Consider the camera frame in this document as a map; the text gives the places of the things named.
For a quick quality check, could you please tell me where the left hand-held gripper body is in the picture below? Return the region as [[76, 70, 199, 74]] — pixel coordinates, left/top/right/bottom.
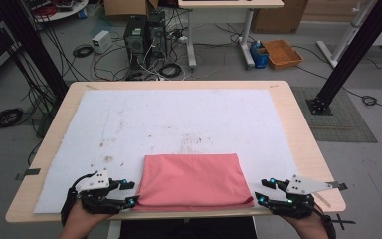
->
[[75, 168, 130, 215]]

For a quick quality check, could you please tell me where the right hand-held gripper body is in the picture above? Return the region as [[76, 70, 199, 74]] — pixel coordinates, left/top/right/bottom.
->
[[268, 174, 333, 219]]

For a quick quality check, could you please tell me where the pink tank top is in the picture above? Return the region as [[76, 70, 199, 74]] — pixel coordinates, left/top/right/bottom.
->
[[133, 152, 256, 213]]

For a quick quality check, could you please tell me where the person's left hand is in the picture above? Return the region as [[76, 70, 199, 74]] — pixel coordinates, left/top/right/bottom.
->
[[59, 200, 113, 239]]

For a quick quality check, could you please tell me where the person's right hand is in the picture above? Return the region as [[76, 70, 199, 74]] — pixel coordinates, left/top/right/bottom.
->
[[280, 208, 329, 239]]

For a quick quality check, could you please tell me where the thin wooden stick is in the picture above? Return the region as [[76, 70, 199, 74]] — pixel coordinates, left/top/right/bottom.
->
[[313, 192, 332, 209]]

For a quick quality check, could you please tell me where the white table leg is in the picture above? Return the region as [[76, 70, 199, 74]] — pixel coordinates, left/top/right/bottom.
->
[[106, 219, 122, 239], [250, 216, 259, 239]]

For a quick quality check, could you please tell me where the black tape strip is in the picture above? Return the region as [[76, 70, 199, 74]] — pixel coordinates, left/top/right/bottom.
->
[[15, 167, 42, 182], [327, 180, 348, 192]]

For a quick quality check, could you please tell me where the person's black clothing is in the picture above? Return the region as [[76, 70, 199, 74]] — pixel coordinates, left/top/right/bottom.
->
[[118, 217, 259, 239]]

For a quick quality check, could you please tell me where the grey floor mat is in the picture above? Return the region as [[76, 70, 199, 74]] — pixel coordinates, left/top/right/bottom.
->
[[291, 86, 378, 144]]

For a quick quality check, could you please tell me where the white table mat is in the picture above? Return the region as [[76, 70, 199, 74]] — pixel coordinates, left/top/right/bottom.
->
[[33, 88, 310, 214]]

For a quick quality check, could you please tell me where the blue box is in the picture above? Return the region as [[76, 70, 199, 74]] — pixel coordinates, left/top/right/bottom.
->
[[249, 40, 270, 70]]

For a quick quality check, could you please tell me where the orange basket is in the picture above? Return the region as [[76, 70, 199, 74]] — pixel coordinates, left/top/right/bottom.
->
[[261, 39, 304, 71]]

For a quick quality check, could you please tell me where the white power supply box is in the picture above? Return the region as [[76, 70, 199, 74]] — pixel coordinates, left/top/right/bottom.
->
[[91, 29, 113, 55]]

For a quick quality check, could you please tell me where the black computer tower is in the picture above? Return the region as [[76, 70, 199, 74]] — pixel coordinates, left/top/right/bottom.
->
[[145, 11, 169, 60], [123, 16, 147, 68]]

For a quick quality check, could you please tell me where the white metal stand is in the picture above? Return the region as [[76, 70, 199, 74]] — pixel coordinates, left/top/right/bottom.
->
[[315, 0, 376, 69]]

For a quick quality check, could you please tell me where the large cardboard box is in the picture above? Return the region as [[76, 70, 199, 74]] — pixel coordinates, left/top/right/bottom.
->
[[252, 0, 310, 35]]

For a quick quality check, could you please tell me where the round white table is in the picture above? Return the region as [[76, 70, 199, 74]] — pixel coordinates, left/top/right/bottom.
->
[[22, 0, 90, 24]]

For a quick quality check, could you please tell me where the small cardboard box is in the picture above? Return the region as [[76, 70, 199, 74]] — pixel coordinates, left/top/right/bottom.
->
[[103, 0, 160, 18]]

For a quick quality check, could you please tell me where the white desk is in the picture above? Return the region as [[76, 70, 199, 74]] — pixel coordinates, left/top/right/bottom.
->
[[177, 0, 285, 70]]

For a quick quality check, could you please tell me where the black metal frame post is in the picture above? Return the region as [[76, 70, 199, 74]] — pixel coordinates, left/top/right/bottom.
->
[[0, 0, 70, 103], [305, 0, 382, 117]]

